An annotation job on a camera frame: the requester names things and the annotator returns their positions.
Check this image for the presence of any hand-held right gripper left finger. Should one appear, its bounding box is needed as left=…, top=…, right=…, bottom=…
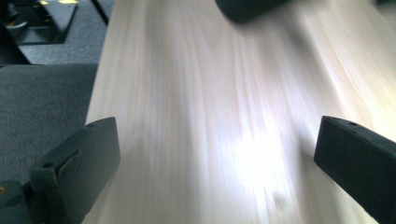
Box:
left=28, top=117, right=121, bottom=224

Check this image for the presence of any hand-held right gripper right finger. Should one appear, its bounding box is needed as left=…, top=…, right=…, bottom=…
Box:
left=313, top=115, right=396, bottom=224

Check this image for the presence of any black curtain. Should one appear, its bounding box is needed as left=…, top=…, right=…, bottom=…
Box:
left=0, top=0, right=32, bottom=66

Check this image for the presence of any black stand base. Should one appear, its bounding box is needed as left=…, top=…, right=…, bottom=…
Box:
left=4, top=0, right=78, bottom=45

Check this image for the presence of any black floor strip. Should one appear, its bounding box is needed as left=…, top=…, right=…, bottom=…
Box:
left=91, top=0, right=110, bottom=26

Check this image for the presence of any dark blurred object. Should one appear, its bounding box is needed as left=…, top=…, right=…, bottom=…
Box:
left=214, top=0, right=289, bottom=24

